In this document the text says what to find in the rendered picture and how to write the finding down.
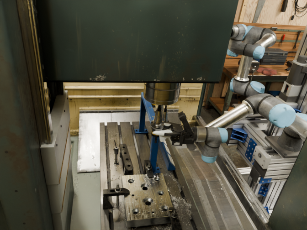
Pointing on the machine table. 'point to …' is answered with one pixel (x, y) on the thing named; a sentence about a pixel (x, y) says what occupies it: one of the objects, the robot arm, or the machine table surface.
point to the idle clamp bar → (124, 154)
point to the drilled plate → (139, 218)
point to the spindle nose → (161, 93)
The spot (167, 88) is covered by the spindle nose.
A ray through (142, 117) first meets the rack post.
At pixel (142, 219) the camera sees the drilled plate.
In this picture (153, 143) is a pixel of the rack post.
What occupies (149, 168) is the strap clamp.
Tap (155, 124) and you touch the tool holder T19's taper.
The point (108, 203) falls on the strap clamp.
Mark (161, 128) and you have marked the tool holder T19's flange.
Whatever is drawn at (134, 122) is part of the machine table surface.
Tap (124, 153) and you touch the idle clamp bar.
